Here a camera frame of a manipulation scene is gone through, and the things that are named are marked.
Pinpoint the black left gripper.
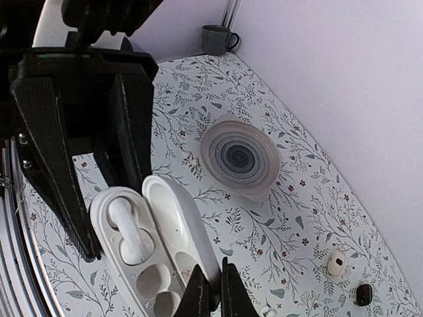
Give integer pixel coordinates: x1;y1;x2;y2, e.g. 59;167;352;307
1;48;158;260

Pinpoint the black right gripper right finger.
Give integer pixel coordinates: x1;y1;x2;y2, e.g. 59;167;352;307
221;257;258;317

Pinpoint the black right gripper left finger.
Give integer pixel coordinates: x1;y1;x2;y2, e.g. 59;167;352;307
173;264;211;317

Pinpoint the white oval earbud case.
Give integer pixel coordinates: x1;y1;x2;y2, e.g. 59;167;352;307
89;176;221;316

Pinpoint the white earbud partial top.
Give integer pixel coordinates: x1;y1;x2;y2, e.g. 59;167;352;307
108;197;148;265

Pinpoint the cream earbud charging case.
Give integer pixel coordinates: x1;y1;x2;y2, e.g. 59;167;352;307
327;251;348;277

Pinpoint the white earbud silicone tip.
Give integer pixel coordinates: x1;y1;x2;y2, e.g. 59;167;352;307
260;305;276;317

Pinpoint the black closed earbud case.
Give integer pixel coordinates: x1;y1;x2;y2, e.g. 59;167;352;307
356;283;373;306

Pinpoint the grey swirl ceramic plate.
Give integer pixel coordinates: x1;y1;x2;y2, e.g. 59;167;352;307
198;114;281;203

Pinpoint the grey mug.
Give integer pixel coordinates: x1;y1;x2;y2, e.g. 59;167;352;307
201;25;240;56

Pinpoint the left aluminium frame post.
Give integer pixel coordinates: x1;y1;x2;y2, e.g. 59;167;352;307
221;0;241;28

